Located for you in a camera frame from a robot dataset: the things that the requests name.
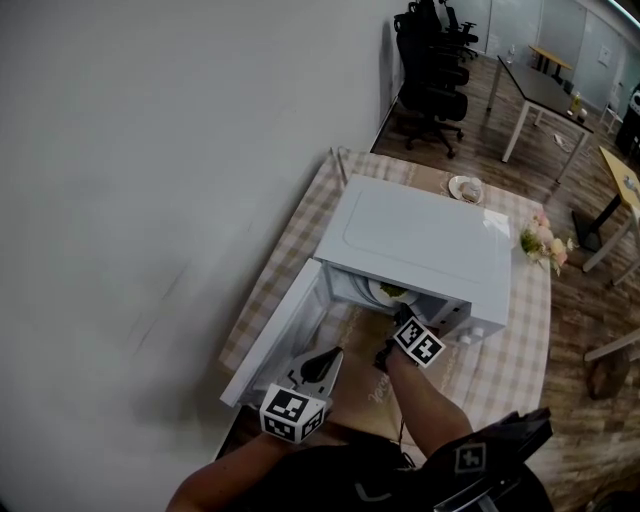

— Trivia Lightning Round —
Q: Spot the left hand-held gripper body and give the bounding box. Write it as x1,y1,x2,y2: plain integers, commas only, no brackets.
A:
258,371,334,446

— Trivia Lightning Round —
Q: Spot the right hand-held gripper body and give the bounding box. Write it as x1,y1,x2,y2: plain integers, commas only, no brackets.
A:
374,315,448,373

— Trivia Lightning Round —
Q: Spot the white round plate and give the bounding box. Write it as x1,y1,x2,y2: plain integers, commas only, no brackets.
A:
367,279,419,308

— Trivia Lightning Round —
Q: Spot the white microwave oven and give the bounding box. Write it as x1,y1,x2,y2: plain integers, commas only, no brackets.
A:
219,173,514,409

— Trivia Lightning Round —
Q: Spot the person's left forearm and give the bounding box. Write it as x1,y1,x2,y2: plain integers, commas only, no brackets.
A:
164,432,301,512

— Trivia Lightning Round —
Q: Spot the person's right forearm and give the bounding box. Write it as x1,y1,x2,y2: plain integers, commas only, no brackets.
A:
387,349,474,459

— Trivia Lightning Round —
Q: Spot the glass microwave turntable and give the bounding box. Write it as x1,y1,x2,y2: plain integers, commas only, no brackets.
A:
349,274,374,306

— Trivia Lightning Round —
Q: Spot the person's black clothing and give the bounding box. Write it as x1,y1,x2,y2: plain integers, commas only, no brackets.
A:
279,429,551,512

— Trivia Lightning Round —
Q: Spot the beige checked tablecloth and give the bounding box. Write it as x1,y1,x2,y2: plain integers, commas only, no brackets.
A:
219,147,554,451

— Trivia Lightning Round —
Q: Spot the small white dish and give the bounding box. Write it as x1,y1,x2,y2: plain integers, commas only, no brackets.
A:
447,174,487,204

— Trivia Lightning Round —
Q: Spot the pink flower bouquet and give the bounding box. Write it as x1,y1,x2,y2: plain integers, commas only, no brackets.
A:
519,209,577,277

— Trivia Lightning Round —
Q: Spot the brown bag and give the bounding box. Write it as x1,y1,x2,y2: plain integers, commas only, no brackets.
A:
586,356,634,402

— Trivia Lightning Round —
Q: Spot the black office chair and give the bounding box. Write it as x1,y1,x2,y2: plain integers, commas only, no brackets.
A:
441,4,480,62
392,12,472,159
406,0,469,66

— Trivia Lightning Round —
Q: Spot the yellow-topped desk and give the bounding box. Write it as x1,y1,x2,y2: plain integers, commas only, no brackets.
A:
571,145,640,274

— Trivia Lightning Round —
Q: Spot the dark-topped table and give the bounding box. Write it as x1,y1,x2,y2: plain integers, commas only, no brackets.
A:
486,54,596,184

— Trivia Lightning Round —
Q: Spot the white chair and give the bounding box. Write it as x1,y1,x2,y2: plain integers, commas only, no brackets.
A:
599,96,626,136

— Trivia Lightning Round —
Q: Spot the wooden-topped desk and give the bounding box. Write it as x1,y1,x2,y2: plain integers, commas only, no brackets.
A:
528,44,574,84

